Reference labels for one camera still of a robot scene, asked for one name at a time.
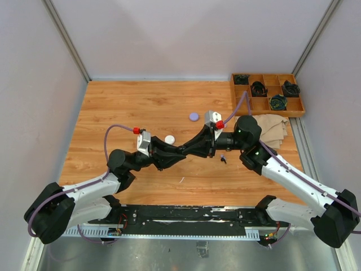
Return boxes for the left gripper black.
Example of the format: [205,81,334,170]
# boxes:
[127,136,187,171]

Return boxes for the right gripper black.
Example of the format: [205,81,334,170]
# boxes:
[183,124,246,158]

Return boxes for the white earbud charging case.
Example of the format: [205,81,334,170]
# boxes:
[164,135,175,145]

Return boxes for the black earbud charging case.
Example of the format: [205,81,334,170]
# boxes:
[177,146,186,156]

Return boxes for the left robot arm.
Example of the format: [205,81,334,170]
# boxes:
[24,133,186,244]

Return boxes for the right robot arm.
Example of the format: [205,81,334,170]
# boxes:
[180,115,360,248]

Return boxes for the purple earbud charging case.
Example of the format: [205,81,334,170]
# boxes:
[189,112,200,122]

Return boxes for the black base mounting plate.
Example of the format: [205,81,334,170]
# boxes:
[89,205,288,237]

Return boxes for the beige folded cloth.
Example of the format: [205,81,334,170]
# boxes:
[253,114,289,150]

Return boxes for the rolled dark tie top-left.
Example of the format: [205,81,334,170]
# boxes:
[233,74,250,85]

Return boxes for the rolled black tie centre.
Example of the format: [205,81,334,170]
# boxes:
[250,81,268,97]

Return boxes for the rolled black tie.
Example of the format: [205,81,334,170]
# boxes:
[250,81,268,97]
[281,80,301,98]

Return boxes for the wooden compartment tray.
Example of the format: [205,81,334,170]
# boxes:
[230,73,305,117]

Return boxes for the rolled blue patterned tie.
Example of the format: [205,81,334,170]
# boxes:
[269,94,288,111]

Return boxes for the rolled black tie right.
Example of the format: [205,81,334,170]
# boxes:
[281,80,301,98]

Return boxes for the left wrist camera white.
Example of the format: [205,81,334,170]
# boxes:
[137,131,151,156]

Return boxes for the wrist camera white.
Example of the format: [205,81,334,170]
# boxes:
[205,110,224,141]
[137,131,151,156]

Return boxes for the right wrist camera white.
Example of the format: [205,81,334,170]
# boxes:
[205,110,224,141]

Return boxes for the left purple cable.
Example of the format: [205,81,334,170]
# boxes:
[28,124,142,245]

